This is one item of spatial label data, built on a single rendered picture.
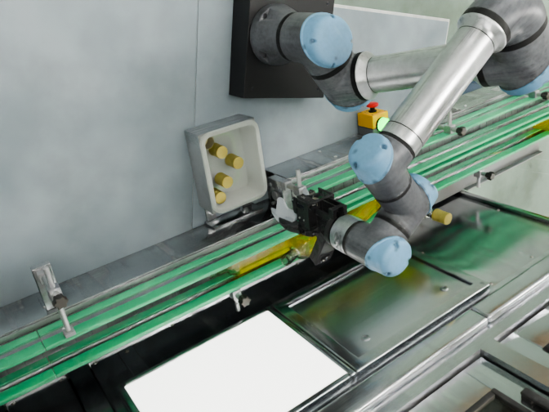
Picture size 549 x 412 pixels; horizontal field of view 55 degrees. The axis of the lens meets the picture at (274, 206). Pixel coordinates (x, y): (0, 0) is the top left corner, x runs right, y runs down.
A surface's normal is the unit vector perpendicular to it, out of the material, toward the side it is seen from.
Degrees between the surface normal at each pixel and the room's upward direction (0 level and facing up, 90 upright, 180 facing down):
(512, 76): 71
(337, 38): 5
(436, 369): 90
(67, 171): 0
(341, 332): 90
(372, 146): 88
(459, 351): 90
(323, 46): 5
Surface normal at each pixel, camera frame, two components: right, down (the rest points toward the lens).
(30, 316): -0.13, -0.90
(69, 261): 0.57, 0.29
